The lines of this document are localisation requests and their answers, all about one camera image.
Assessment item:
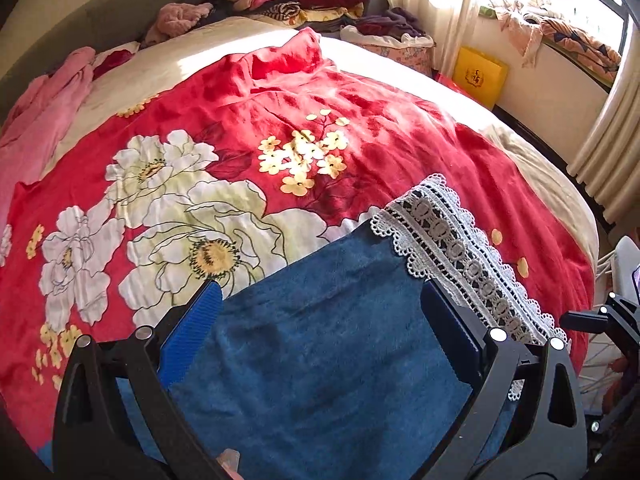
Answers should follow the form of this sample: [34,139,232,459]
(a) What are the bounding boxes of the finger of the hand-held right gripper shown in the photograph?
[559,310,610,332]

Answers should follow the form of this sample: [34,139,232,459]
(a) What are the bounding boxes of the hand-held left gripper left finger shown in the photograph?
[52,277,236,480]

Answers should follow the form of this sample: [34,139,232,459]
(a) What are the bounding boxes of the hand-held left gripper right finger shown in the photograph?
[415,280,588,480]

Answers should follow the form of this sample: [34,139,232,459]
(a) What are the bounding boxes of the blue denim pants lace hems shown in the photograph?
[37,172,571,480]

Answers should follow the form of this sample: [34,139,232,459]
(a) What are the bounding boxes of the white plastic stand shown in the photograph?
[595,235,640,306]

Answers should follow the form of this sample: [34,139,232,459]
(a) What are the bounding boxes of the beige curtain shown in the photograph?
[567,35,640,226]

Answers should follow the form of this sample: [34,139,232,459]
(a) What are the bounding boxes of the red floral blanket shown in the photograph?
[0,27,596,461]

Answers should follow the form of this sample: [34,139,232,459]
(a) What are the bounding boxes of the yellow box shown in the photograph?
[452,46,509,108]

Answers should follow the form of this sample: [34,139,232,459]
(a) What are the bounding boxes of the pink quilt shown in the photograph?
[0,46,97,221]

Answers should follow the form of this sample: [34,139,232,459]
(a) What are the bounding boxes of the floral laundry basket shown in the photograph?
[340,25,435,78]

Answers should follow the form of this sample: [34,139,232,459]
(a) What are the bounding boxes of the patterned blanket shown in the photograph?
[492,0,623,88]

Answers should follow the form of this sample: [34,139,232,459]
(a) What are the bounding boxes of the dark red cloth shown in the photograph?
[92,47,136,81]

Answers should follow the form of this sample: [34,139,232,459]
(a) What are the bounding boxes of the purple clothes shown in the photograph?
[357,7,426,38]

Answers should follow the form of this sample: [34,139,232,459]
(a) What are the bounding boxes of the pink fluffy garment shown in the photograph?
[145,2,215,46]

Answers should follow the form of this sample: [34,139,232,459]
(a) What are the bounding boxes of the white sheer curtain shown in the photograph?
[380,0,481,76]

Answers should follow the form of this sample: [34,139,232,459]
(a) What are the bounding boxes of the grey headboard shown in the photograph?
[0,0,231,116]

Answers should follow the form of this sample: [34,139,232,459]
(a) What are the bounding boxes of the dark wooden bed frame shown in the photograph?
[492,105,618,233]

